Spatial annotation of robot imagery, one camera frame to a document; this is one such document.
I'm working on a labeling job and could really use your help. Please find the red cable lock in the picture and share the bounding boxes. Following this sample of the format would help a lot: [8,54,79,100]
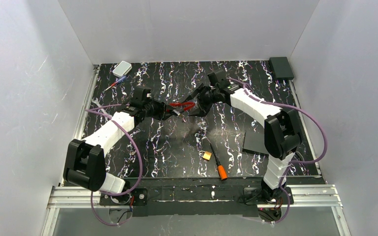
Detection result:
[169,101,195,114]

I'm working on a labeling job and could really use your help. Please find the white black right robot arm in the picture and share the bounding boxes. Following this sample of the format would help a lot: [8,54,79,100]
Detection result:
[184,69,303,203]

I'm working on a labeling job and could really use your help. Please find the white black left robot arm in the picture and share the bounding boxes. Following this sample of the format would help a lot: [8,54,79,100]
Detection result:
[63,86,181,197]

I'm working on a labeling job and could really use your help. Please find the blue red pen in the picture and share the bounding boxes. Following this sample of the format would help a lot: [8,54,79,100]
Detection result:
[103,75,127,92]

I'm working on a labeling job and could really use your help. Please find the white rectangular box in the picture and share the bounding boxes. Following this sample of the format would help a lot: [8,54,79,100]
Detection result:
[112,61,132,77]

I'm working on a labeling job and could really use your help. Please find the small silver wrench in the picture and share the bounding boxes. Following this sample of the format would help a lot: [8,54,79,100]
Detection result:
[91,98,109,116]

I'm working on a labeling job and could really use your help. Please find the brass padlock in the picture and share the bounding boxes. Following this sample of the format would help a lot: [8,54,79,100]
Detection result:
[198,150,212,161]

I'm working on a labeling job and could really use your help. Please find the dark grey flat plate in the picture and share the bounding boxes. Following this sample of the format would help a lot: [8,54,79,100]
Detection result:
[242,130,269,155]

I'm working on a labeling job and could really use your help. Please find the black box in corner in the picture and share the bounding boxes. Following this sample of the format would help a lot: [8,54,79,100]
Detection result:
[269,57,294,81]

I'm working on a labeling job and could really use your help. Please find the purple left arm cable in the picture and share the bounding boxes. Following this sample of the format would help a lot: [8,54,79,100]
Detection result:
[84,104,143,227]

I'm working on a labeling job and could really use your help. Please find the orange handled screwdriver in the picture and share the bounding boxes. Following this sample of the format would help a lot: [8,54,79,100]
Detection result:
[210,143,228,181]

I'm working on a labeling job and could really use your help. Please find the aluminium frame rail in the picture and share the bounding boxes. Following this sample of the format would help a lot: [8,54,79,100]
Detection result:
[40,65,353,236]

